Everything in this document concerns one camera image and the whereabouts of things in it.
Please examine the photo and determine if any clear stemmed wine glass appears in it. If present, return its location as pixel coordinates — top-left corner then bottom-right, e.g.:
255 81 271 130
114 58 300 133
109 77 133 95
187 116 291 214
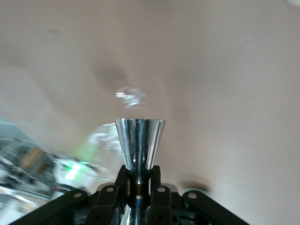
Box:
86 86 150 162

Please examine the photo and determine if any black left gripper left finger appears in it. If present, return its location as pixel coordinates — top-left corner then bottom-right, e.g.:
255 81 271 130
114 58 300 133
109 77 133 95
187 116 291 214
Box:
90 165 129 225

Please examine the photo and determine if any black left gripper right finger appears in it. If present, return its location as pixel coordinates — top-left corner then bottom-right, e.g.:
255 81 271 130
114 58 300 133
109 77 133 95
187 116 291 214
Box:
148 165 180 225

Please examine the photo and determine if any shiny metal double jigger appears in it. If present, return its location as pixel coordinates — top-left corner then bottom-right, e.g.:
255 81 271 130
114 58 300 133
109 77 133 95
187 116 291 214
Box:
114 119 167 225

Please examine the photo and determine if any brown table cover mat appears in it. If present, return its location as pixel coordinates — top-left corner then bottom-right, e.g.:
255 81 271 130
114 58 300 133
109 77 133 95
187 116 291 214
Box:
0 0 300 225

